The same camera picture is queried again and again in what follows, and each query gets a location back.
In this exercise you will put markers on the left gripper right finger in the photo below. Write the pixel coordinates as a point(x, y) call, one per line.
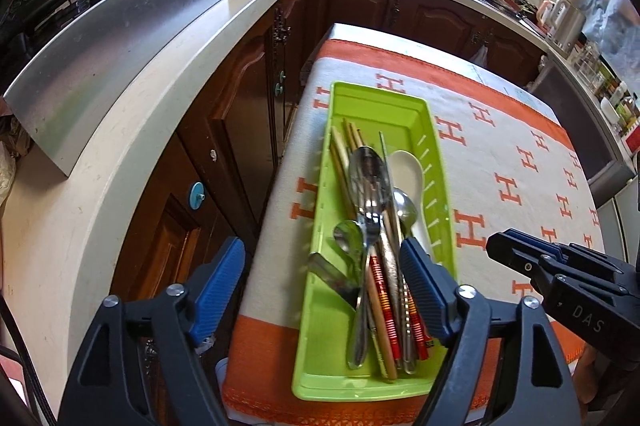
point(532, 384)

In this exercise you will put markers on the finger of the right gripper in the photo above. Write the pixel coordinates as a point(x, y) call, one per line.
point(498, 249)
point(571, 255)

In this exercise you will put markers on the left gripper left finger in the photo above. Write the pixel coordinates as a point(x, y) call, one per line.
point(106, 384)

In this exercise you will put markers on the small steel spoon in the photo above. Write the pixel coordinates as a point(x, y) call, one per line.
point(406, 211)

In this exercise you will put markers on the steel twisted chopstick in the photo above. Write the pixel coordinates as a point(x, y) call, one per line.
point(408, 350)

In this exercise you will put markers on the brown chopstick striped end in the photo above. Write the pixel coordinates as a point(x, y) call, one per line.
point(387, 311)

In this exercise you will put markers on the white ceramic soup spoon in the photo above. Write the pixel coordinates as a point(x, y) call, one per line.
point(407, 176)

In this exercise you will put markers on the brown wooden chopstick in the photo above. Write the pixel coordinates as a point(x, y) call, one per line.
point(375, 318)

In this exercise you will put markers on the large steel spoon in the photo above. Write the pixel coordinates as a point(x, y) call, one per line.
point(369, 195)

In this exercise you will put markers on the steel soup spoon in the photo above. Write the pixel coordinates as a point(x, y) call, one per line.
point(345, 242)

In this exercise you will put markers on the green plastic utensil tray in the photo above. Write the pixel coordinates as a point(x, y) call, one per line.
point(390, 122)

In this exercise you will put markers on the dark brown chopstick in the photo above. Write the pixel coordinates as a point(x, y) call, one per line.
point(352, 135)

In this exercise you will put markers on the pale chopstick red end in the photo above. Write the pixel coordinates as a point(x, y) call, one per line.
point(421, 338)

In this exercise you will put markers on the right hand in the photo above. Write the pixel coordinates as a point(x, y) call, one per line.
point(586, 378)

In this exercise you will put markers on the orange white H-pattern cloth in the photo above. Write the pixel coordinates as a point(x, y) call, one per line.
point(507, 161)

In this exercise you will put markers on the red label canister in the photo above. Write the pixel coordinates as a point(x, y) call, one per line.
point(632, 138)

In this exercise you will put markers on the white plastic bag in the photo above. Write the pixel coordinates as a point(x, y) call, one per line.
point(480, 58)

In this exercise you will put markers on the blue round cabinet knob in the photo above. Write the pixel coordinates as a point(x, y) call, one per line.
point(197, 195)

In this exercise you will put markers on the steel electric kettle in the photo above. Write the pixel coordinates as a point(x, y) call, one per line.
point(561, 23)

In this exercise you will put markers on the steel splash guard panel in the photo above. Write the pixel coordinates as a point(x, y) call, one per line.
point(64, 92)

